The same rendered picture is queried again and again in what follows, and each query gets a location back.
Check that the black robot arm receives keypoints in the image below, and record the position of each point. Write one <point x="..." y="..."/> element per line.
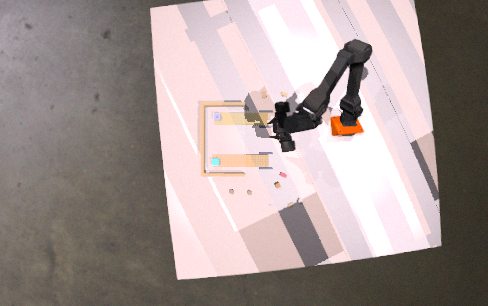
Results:
<point x="355" y="53"/>

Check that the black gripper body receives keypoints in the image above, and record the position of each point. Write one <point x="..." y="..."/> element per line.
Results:
<point x="282" y="107"/>

